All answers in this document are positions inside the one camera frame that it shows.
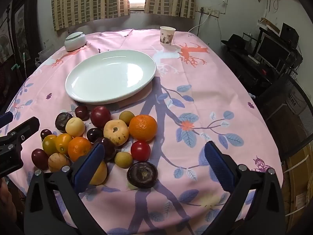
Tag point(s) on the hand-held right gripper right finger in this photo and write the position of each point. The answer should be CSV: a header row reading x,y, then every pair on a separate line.
x,y
217,166

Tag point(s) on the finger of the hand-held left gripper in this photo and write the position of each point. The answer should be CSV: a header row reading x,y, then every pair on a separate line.
x,y
5,118
27,127

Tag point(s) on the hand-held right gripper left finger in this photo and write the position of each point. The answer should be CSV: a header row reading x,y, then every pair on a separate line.
x,y
89,166

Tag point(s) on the plain tan pepino melon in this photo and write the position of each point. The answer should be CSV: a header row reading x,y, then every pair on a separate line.
x,y
100,175

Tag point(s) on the dark red cherry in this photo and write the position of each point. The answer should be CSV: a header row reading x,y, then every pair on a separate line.
x,y
110,148
94,134
45,134
82,112

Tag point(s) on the yellow green tomato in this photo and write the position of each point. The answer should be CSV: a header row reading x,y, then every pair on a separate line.
x,y
49,145

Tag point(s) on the tan striped pepino melon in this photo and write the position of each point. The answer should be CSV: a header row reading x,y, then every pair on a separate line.
x,y
57,162

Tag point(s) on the yellow orange tomato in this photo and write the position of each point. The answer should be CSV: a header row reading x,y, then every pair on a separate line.
x,y
63,143

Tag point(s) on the dark purple mangosteen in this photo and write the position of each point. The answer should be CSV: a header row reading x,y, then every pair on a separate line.
x,y
142,175
62,121

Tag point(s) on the pale yellow apricot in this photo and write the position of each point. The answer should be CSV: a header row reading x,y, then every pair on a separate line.
x,y
74,126

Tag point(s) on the cream striped pepino melon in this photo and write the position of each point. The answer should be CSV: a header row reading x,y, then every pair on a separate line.
x,y
116,132

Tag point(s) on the large red plum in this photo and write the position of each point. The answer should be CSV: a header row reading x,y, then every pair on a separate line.
x,y
100,116

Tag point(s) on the large orange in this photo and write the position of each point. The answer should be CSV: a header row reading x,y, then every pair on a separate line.
x,y
143,128

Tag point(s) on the white oval plate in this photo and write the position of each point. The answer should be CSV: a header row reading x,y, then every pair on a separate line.
x,y
110,73

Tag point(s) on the green plastic hook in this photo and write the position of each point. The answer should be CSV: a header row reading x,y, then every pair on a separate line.
x,y
16,66

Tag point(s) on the white stick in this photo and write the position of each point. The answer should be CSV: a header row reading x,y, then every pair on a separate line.
x,y
25,64

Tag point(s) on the clear plastic bag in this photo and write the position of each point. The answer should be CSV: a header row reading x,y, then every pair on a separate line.
x,y
45,53

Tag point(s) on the pink printed tablecloth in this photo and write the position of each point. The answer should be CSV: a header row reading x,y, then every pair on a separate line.
x,y
207,90

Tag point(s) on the cardboard box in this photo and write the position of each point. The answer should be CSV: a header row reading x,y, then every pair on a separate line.
x,y
298,188

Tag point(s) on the dark framed picture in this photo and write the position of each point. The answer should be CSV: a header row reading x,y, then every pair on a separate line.
x,y
19,29

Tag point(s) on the white lidded ceramic jar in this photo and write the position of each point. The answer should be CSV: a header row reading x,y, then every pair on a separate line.
x,y
74,42

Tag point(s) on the black computer desk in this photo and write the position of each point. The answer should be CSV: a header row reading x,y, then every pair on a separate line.
x,y
244,63

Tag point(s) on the black hat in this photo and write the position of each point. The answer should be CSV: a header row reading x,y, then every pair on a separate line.
x,y
234,41

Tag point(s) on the black computer monitor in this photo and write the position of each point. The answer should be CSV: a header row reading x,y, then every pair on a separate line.
x,y
271,49

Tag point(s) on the wide beige checked curtain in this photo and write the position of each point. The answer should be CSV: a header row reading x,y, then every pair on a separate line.
x,y
90,2

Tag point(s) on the printed paper cup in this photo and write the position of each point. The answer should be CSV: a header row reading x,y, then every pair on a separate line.
x,y
167,35

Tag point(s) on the black speaker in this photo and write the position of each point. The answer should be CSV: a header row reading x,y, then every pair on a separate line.
x,y
289,34

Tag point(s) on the white wall socket strip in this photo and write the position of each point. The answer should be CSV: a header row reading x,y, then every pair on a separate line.
x,y
210,11

